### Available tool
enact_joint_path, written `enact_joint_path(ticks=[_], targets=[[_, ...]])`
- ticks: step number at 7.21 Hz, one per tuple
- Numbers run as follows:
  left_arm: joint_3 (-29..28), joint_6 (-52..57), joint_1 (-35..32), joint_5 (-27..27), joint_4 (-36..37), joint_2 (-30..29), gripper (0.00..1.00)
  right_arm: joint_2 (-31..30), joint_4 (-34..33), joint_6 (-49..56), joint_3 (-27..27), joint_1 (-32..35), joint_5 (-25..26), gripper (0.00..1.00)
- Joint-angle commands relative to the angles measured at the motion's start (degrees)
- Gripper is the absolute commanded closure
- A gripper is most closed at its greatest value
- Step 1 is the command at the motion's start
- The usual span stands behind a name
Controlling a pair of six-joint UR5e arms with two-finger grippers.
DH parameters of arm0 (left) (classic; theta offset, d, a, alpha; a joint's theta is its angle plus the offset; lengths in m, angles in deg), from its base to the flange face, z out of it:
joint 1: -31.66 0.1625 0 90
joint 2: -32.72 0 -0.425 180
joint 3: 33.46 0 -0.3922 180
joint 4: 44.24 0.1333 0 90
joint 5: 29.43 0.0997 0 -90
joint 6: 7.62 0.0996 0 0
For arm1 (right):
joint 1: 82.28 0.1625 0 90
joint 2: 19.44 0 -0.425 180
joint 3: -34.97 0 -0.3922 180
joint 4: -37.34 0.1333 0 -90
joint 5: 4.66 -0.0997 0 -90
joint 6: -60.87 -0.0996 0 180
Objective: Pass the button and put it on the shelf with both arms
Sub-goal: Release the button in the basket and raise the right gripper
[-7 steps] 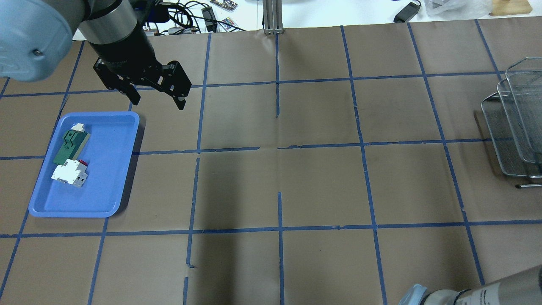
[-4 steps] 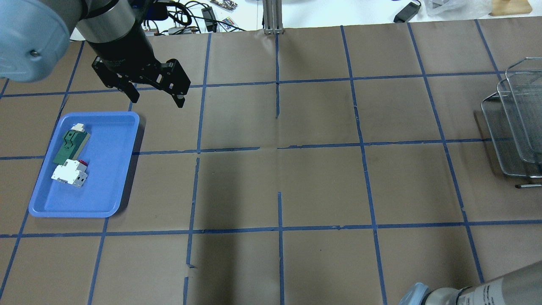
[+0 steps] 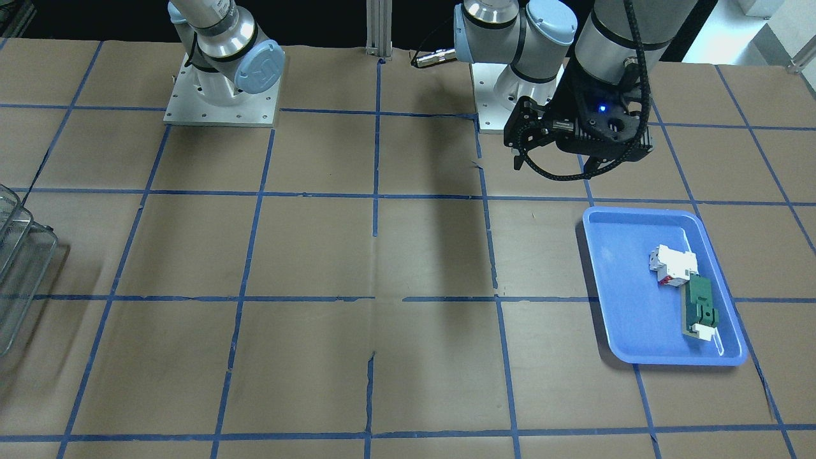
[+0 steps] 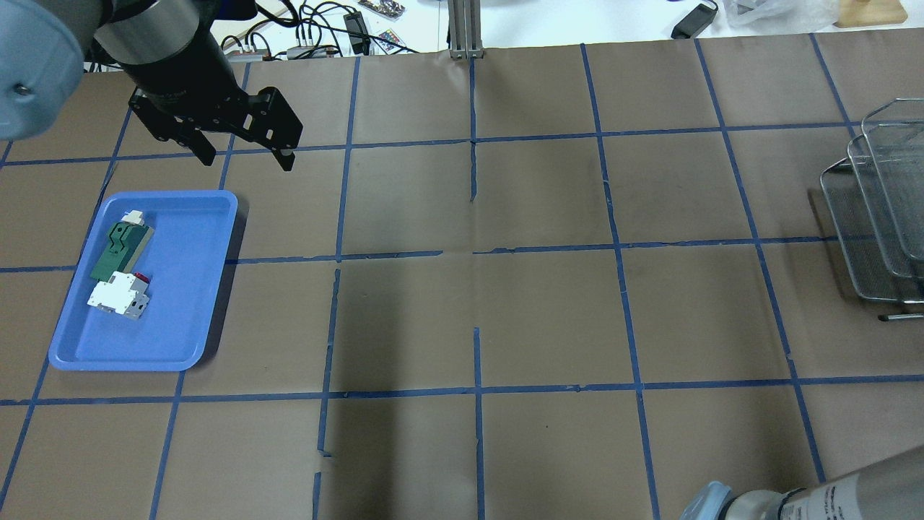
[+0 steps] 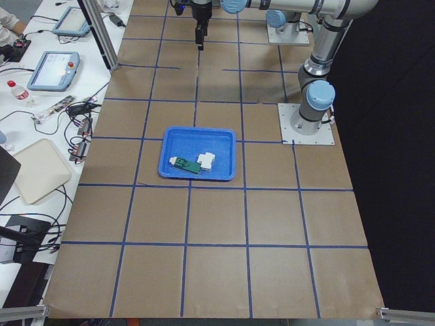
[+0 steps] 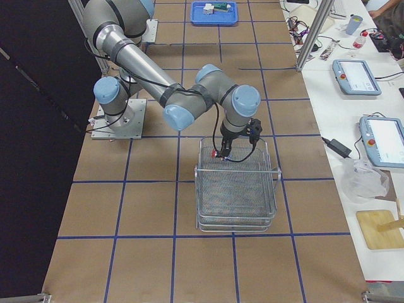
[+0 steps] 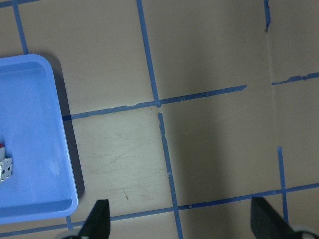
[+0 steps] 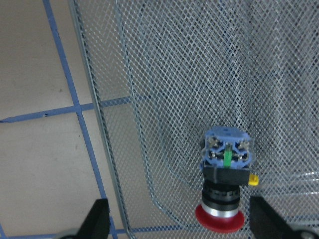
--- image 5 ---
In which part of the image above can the aluminium frame post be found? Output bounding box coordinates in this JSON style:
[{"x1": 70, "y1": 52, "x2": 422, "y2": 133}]
[{"x1": 77, "y1": 0, "x2": 119, "y2": 71}]

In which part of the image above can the near teach pendant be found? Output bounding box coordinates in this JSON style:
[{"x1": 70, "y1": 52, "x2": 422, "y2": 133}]
[{"x1": 27, "y1": 51, "x2": 80, "y2": 92}]

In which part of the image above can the green relay module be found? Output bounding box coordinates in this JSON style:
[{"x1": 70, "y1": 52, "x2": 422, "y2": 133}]
[{"x1": 169, "y1": 157, "x2": 201, "y2": 175}]

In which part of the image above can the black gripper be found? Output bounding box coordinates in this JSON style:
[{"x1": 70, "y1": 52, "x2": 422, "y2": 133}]
[{"x1": 192, "y1": 0, "x2": 212, "y2": 50}]

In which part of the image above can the teach pendant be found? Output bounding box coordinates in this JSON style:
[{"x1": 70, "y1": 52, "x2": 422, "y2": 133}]
[
  {"x1": 27, "y1": 51, "x2": 80, "y2": 92},
  {"x1": 52, "y1": 7, "x2": 90, "y2": 37}
]

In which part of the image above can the blue plastic tray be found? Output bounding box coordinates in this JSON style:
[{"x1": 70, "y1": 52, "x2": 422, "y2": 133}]
[{"x1": 158, "y1": 126, "x2": 237, "y2": 181}]

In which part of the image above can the beige plastic tray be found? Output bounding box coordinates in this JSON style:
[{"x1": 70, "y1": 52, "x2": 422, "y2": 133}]
[{"x1": 13, "y1": 139, "x2": 72, "y2": 204}]

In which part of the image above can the black power adapter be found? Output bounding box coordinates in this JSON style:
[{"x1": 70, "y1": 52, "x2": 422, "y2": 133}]
[{"x1": 109, "y1": 14, "x2": 126, "y2": 27}]

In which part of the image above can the black monitor stand base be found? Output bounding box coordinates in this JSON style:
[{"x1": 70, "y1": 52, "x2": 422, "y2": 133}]
[{"x1": 1, "y1": 215, "x2": 51, "y2": 264}]

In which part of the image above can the far teach pendant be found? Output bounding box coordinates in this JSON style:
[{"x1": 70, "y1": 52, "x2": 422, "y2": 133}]
[{"x1": 52, "y1": 7, "x2": 90, "y2": 37}]

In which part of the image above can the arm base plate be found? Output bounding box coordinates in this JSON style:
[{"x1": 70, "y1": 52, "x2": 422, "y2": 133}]
[
  {"x1": 278, "y1": 103, "x2": 335, "y2": 146},
  {"x1": 266, "y1": 20, "x2": 310, "y2": 46}
]

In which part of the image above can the red cap water bottle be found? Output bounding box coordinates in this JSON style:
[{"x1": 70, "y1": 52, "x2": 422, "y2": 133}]
[{"x1": 7, "y1": 80, "x2": 36, "y2": 107}]

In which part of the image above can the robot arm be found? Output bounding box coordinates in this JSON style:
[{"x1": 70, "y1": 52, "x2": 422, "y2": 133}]
[
  {"x1": 220, "y1": 0, "x2": 377, "y2": 92},
  {"x1": 266, "y1": 10, "x2": 302, "y2": 34}
]

